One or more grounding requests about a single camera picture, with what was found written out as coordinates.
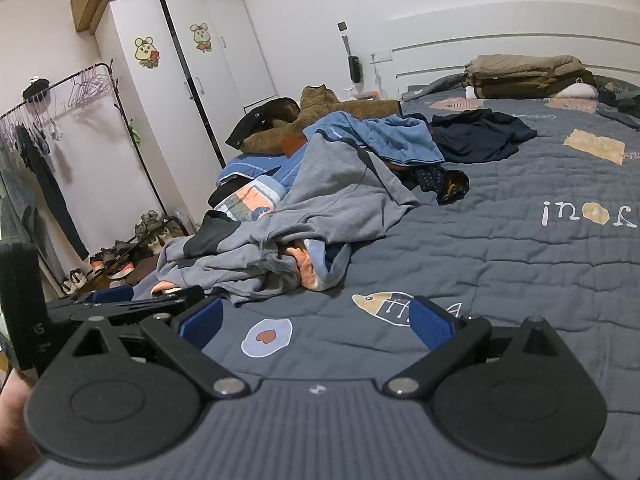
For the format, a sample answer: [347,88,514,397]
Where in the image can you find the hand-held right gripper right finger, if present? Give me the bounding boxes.
[384,296,571,402]

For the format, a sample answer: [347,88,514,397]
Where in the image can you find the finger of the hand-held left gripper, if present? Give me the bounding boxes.
[70,285,206,322]

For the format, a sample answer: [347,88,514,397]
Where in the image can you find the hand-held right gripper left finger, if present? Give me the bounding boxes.
[50,296,251,402]

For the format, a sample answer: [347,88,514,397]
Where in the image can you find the grey sweatshirt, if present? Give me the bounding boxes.
[157,132,421,306]

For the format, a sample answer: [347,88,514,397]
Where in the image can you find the black metal clothes rack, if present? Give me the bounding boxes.
[0,62,196,291]

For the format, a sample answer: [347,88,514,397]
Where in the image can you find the person's left hand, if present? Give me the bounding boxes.
[0,375,38,466]

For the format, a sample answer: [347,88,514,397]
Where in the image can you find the row of shoes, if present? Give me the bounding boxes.
[60,210,193,296]

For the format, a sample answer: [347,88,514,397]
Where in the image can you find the hanging grey garment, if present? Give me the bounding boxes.
[0,157,51,281]

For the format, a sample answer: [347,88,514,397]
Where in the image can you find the grey printed bed quilt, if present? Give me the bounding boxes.
[132,74,640,461]

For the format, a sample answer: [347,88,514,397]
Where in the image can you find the hanging dark pants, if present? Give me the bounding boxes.
[15,125,91,261]

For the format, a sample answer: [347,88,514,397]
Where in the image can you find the dark dotted garment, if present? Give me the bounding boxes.
[390,162,471,206]

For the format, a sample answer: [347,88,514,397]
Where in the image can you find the blue orange printed blanket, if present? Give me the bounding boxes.
[150,147,353,296]

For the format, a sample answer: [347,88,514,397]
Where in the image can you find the light blue denim garment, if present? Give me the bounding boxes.
[302,110,446,168]

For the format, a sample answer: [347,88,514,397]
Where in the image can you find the white wardrobe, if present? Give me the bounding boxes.
[95,0,278,216]

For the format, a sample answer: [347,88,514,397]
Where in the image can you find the navy garment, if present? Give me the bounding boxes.
[430,108,538,163]

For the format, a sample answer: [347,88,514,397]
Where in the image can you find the bunch of pink hangers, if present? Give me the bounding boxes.
[67,67,118,108]

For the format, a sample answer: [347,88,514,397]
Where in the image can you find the black hat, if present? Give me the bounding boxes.
[22,77,51,103]

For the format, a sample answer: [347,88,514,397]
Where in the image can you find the mouse sticker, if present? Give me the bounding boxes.
[134,36,162,68]
[189,22,213,53]

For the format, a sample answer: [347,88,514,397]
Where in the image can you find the folded khaki blankets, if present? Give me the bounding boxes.
[462,54,601,101]

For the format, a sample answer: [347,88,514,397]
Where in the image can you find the white pillow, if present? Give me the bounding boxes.
[562,82,598,100]

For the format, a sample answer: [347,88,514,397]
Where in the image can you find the dark grey crumpled garment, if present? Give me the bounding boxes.
[597,75,640,126]

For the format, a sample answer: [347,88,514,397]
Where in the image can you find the white headboard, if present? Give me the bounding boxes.
[382,0,640,93]

